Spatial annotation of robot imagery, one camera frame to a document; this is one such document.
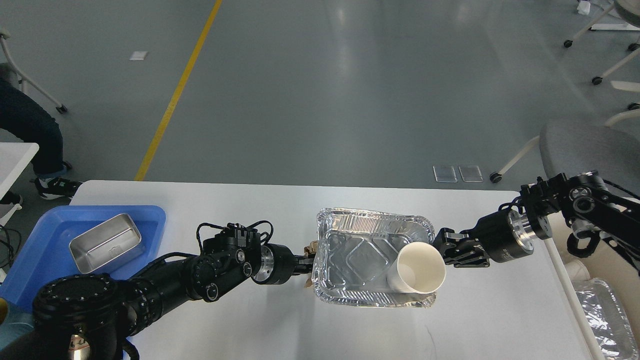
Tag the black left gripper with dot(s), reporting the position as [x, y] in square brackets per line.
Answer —
[279, 264]

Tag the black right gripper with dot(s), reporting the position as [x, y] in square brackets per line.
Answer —
[505, 235]

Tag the brown paper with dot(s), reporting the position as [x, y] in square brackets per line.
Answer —
[311, 247]

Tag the white paper cup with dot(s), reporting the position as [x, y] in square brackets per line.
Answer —
[418, 268]

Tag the aluminium foil tray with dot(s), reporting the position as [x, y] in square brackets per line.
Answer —
[355, 250]

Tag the square stainless steel dish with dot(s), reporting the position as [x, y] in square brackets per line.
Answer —
[107, 246]

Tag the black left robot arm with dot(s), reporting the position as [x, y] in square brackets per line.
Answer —
[105, 312]

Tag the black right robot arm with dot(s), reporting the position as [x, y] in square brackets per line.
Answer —
[593, 214]

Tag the right floor socket plate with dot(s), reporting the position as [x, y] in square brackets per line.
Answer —
[471, 173]

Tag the floor socket plate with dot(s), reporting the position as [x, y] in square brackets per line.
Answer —
[471, 173]
[445, 174]

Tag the left floor socket plate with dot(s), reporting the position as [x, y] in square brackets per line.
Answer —
[445, 174]

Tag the white cup in bin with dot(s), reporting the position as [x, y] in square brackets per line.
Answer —
[577, 271]

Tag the beige plastic bin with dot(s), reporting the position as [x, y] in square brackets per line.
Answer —
[604, 263]

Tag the grey office chair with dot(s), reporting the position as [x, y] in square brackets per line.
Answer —
[574, 147]

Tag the foil tray in bin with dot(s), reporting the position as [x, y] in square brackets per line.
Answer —
[607, 319]

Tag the blue plastic tray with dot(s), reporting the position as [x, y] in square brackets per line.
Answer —
[46, 255]

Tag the teal ceramic mug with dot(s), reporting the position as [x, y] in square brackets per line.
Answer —
[14, 323]

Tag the white side table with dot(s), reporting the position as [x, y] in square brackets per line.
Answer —
[14, 158]

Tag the seated person in jeans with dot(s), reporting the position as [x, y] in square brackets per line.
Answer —
[28, 121]

